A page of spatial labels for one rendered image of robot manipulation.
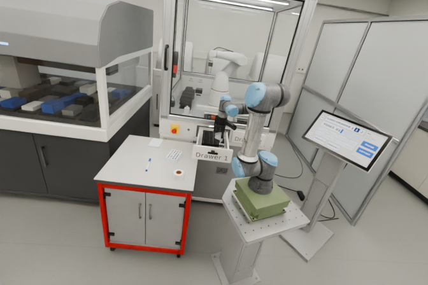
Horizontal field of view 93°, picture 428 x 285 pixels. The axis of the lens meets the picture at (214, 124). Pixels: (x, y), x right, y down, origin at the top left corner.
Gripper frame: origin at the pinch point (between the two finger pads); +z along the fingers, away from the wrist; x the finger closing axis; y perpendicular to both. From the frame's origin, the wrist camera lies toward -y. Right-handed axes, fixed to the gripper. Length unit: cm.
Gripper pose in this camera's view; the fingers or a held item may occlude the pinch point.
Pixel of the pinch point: (221, 140)
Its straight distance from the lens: 156.6
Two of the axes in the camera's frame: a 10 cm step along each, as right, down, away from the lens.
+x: -0.1, 4.2, -9.1
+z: -1.4, 9.0, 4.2
